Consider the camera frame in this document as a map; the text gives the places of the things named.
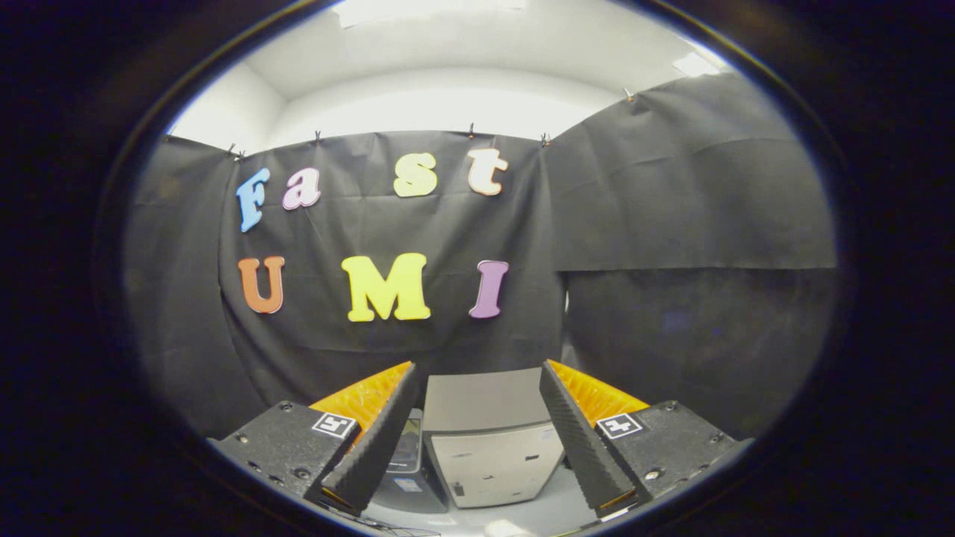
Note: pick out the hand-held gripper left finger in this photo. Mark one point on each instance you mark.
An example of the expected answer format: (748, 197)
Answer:
(380, 447)

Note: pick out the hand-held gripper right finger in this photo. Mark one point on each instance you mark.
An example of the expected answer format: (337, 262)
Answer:
(578, 440)

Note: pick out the small grey washing machine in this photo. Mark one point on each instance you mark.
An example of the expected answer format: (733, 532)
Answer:
(406, 496)

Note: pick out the grey cabinet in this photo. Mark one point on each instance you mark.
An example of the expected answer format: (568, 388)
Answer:
(492, 462)

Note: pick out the black backdrop cloth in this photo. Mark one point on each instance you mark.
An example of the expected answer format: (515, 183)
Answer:
(388, 224)

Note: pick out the row of small cloth clips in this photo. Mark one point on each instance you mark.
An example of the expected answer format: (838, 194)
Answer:
(317, 137)

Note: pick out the small ceiling light panel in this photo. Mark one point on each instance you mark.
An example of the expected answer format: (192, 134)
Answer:
(695, 65)

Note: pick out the large ceiling light panel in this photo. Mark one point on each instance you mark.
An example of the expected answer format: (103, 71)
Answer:
(425, 10)

